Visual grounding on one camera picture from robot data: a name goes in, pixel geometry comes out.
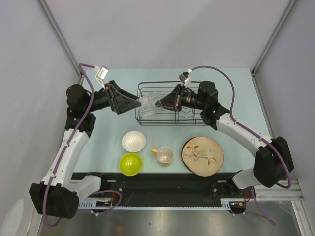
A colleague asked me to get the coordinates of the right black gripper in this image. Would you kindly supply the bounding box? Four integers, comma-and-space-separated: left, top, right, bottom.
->
156, 84, 206, 112

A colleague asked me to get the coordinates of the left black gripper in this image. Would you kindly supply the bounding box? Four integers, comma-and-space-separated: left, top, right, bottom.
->
85, 80, 141, 115

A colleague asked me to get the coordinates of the clear plastic cup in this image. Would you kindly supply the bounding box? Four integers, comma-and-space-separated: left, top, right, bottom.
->
137, 90, 164, 117

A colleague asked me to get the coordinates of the black wire dish rack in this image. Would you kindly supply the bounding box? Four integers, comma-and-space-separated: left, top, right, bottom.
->
135, 81, 205, 126

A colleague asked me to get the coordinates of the white bowl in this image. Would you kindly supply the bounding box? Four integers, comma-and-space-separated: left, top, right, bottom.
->
122, 131, 146, 152

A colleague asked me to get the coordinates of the yellow mug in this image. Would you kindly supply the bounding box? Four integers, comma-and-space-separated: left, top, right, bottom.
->
151, 147, 174, 165

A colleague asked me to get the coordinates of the yellow-green bowl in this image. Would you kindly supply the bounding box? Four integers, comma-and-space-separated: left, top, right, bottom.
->
119, 153, 143, 177

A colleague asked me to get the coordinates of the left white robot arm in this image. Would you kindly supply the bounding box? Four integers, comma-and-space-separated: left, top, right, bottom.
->
29, 81, 141, 219

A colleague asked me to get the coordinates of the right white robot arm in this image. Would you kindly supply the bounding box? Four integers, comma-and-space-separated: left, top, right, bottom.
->
155, 81, 294, 197

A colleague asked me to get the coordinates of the bird pattern plate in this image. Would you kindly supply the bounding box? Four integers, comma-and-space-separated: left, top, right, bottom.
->
181, 136, 224, 177

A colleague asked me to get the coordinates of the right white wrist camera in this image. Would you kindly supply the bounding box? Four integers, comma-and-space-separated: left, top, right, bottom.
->
179, 71, 191, 87

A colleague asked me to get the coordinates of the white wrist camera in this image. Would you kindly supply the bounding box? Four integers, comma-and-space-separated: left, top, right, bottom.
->
179, 71, 191, 87
94, 66, 109, 87

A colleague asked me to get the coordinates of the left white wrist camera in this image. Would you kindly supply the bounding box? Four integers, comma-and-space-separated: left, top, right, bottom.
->
94, 66, 109, 87

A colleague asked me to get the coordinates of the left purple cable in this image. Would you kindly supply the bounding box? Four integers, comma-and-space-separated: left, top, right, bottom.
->
42, 63, 99, 227

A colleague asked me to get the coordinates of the purple cable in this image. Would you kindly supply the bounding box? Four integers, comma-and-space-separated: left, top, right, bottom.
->
42, 63, 99, 227
189, 65, 293, 189

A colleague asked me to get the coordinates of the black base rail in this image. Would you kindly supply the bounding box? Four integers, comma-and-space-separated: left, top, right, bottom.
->
70, 172, 256, 207

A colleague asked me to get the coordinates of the white slotted cable duct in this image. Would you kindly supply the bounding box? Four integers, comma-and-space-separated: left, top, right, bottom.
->
78, 199, 246, 212

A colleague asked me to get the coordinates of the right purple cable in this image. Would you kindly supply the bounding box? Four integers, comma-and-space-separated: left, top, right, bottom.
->
189, 65, 293, 189

